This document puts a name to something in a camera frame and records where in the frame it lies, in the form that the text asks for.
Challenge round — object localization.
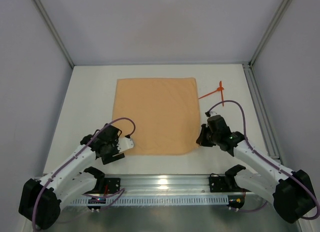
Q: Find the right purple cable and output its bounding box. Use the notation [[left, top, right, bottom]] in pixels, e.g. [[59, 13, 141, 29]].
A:
[[204, 99, 318, 221]]

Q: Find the frame post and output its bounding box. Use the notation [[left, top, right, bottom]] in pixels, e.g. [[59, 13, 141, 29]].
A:
[[31, 0, 75, 69], [248, 0, 293, 68]]

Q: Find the orange plastic knife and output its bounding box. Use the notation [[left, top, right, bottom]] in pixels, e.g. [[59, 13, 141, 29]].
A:
[[219, 81, 225, 106]]

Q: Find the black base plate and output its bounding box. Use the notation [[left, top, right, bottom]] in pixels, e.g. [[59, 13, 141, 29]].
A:
[[208, 173, 238, 193], [102, 178, 121, 195]]

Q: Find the aluminium rail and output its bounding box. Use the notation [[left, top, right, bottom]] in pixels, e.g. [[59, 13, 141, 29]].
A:
[[29, 174, 304, 197], [242, 62, 283, 164]]

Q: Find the right side aluminium rail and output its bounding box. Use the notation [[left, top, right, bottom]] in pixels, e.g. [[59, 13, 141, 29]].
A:
[[242, 62, 283, 164]]

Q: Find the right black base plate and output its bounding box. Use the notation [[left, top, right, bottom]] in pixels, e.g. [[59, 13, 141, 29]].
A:
[[208, 173, 238, 193]]

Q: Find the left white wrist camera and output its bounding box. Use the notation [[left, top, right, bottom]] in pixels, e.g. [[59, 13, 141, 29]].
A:
[[117, 135, 135, 153]]

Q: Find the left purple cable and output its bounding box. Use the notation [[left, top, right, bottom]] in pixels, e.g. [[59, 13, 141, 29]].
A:
[[32, 117, 137, 230]]

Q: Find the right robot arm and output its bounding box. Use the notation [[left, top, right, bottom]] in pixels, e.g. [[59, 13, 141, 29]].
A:
[[196, 115, 320, 224]]

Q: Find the perforated cable tray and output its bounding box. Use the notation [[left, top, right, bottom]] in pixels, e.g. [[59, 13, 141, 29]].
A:
[[71, 195, 229, 206]]

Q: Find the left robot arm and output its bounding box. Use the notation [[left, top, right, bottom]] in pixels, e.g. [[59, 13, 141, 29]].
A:
[[18, 125, 134, 231]]

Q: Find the orange plastic fork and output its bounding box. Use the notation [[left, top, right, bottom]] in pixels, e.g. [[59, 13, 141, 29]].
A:
[[198, 87, 220, 99]]

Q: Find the aluminium front rail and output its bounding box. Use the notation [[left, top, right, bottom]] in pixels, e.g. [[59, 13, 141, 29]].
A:
[[29, 174, 304, 197]]

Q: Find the peach cloth napkin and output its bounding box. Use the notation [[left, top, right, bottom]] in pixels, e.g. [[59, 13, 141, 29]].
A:
[[112, 78, 201, 156]]

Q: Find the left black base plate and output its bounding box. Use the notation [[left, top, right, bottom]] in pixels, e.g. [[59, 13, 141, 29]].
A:
[[102, 178, 121, 195]]

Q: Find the left frame post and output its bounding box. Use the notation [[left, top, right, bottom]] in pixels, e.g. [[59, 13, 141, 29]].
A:
[[31, 0, 75, 69]]

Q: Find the purple cable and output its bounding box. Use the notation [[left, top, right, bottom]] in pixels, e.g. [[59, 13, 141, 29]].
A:
[[32, 117, 137, 230], [204, 99, 318, 221]]

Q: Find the right frame post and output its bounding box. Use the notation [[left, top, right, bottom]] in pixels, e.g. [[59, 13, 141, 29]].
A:
[[248, 0, 293, 68]]

